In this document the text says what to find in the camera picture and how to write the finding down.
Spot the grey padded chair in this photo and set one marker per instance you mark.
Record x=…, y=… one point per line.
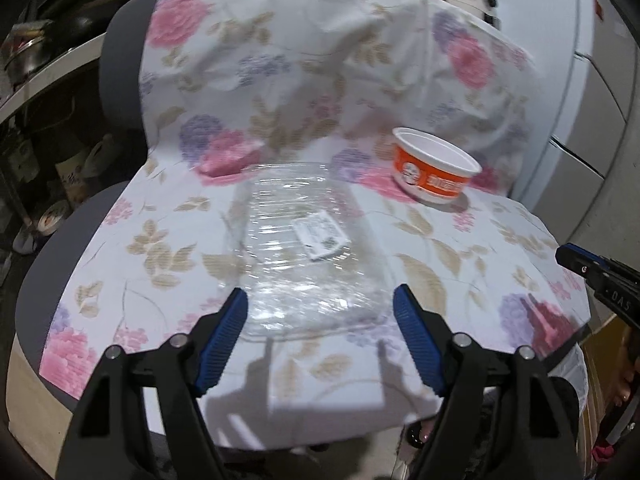
x=47, y=276

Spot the metal kitchen shelf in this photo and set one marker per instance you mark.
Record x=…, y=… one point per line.
x=67, y=63

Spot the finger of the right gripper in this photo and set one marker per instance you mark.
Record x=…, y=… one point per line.
x=580, y=261

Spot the white lined trash bin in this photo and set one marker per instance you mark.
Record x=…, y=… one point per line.
x=574, y=369

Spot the clear plastic tray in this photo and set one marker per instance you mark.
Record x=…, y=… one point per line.
x=304, y=254

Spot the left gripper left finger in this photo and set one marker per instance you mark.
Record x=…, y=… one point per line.
x=215, y=336

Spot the orange white noodle bowl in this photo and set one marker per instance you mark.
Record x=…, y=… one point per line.
x=429, y=168

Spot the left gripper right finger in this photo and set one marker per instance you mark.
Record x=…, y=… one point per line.
x=426, y=335

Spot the grey refrigerator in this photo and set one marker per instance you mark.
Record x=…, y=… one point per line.
x=586, y=60

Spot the floral cloth cover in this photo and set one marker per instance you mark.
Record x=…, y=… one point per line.
x=226, y=85

